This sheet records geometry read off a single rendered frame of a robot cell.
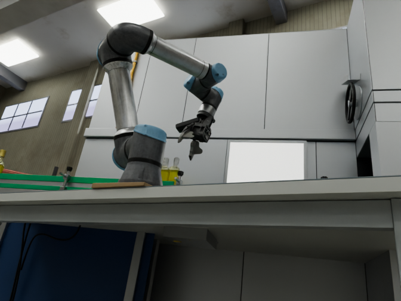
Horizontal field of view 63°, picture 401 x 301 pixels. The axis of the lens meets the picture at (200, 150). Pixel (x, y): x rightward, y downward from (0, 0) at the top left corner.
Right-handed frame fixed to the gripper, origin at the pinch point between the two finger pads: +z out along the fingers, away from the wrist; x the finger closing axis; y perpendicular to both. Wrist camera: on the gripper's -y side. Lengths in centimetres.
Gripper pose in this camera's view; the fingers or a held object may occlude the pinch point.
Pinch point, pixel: (182, 151)
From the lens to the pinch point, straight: 144.1
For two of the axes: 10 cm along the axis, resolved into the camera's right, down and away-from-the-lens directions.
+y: 8.6, 1.8, -4.7
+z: -3.9, 8.3, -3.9
